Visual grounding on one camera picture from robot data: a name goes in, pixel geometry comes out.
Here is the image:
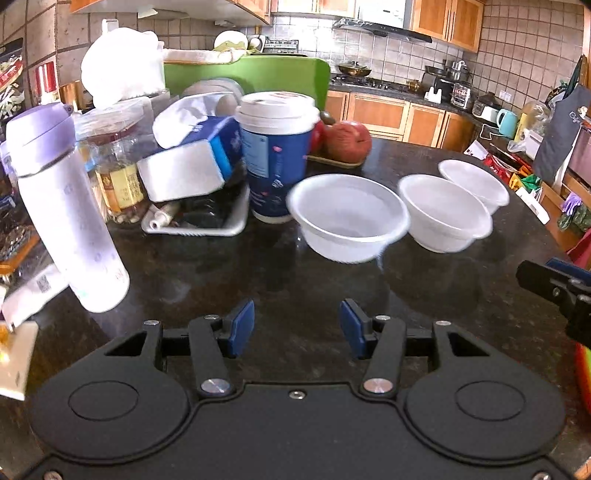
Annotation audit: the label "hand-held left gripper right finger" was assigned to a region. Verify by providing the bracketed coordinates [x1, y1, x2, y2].
[339, 299, 491, 400]

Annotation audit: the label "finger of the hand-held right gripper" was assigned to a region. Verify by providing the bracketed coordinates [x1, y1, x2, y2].
[545, 257, 591, 280]
[515, 261, 591, 347]

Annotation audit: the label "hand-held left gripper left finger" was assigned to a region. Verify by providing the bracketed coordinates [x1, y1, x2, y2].
[102, 299, 256, 400]

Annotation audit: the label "white smooth plastic bowl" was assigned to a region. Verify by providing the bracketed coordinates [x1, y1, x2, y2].
[286, 174, 411, 264]

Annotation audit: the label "white ribbed plastic bowl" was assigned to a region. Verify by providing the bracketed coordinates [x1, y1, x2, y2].
[398, 174, 494, 254]
[438, 159, 510, 216]

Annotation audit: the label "red hanging cloth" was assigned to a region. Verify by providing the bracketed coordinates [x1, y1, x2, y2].
[566, 230, 591, 271]

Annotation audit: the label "purple rubber gloves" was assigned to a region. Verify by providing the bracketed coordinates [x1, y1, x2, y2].
[556, 193, 585, 232]

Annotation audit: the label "white plastic tray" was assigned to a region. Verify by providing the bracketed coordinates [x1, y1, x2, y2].
[141, 182, 250, 237]

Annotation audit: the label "mauve storage box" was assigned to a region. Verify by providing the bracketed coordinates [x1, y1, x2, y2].
[568, 124, 591, 174]

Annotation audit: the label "dark apron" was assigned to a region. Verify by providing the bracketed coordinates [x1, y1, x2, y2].
[533, 55, 591, 186]

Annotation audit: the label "mint green kettle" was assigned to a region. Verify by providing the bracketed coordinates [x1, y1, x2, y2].
[496, 108, 519, 140]

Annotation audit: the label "blue cup with white lid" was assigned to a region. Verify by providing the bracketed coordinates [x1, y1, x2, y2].
[234, 91, 321, 225]

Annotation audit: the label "blue tissue pack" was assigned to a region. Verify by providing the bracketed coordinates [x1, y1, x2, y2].
[137, 92, 243, 203]

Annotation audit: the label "beige fruit tray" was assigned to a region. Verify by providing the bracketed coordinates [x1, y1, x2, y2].
[307, 152, 366, 168]

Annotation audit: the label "light red apple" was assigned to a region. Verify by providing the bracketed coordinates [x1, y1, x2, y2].
[323, 120, 373, 164]

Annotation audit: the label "clear plastic snack jar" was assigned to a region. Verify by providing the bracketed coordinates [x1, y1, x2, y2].
[74, 98, 156, 225]

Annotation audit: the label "blender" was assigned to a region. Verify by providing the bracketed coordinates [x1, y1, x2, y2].
[450, 60, 472, 112]

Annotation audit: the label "purple water bottle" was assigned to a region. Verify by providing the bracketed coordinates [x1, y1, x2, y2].
[4, 102, 131, 314]

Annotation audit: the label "white printed packet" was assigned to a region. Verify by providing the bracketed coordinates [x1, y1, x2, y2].
[0, 264, 70, 331]

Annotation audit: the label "wooden base cabinets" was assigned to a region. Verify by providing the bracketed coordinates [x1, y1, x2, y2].
[325, 90, 476, 153]

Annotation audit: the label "black coffee machine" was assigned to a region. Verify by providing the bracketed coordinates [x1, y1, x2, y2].
[422, 65, 456, 105]

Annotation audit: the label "white paper card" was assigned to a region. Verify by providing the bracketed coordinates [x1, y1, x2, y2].
[0, 320, 40, 402]

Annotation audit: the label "gas stove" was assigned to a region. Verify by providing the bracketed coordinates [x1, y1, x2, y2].
[329, 76, 403, 92]

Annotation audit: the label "green cutting board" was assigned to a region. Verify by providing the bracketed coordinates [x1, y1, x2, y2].
[163, 55, 331, 112]

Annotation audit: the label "wok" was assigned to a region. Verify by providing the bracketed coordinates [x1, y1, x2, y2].
[337, 61, 373, 79]

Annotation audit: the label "beige cloth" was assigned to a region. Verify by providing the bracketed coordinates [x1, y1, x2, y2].
[161, 46, 246, 64]

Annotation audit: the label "spice bottle rack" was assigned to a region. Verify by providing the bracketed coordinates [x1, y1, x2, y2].
[263, 39, 300, 55]

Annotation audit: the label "white plate in rack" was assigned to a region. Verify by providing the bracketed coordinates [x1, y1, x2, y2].
[213, 30, 248, 52]

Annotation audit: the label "white plastic bag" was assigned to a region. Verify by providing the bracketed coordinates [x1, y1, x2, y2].
[81, 27, 166, 110]

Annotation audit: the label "range hood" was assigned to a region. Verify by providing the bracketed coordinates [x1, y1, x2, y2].
[332, 17, 433, 44]

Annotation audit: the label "printed snack package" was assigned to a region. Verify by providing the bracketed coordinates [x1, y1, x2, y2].
[0, 39, 27, 136]

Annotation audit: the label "corner wooden wall cabinet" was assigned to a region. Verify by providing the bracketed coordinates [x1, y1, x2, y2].
[410, 0, 486, 53]

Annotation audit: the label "long wooden wall cabinet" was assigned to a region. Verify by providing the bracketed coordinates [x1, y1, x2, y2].
[69, 0, 273, 27]

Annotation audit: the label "two-door wooden wall cabinet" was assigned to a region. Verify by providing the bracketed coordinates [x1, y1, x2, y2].
[270, 0, 356, 17]

